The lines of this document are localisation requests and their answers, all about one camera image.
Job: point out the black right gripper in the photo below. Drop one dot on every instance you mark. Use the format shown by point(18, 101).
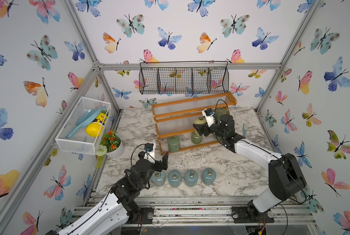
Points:
point(201, 129)

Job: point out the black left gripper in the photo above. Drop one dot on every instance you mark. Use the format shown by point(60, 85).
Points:
point(158, 167)

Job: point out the yellow-green canister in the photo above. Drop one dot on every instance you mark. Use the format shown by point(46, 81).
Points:
point(200, 121)

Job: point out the small green canister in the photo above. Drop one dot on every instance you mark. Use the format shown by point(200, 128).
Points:
point(195, 138)

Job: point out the blue canister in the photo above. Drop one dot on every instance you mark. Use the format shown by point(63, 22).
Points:
point(208, 176)
point(175, 178)
point(191, 178)
point(159, 178)

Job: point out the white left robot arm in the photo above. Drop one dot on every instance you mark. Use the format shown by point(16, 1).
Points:
point(118, 206)

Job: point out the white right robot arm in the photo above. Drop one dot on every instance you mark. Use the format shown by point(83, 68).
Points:
point(285, 178)

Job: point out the orange wooden three-tier shelf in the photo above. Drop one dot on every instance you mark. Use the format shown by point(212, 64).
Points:
point(176, 118)

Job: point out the potted orange flower plant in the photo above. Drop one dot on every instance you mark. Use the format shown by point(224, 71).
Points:
point(110, 146)

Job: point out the yellow mustard bottle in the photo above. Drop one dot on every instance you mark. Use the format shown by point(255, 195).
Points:
point(95, 128)

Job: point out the light blue dustpan scoop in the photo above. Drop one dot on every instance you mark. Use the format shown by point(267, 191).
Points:
point(86, 119)

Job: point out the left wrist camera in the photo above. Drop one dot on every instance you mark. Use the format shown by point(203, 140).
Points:
point(149, 152)

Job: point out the black wire wall basket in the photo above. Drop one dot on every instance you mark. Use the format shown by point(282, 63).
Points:
point(189, 78)

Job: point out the white mesh wall basket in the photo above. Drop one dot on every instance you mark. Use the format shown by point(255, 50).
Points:
point(81, 142)

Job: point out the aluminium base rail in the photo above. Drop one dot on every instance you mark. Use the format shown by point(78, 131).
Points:
point(206, 210)

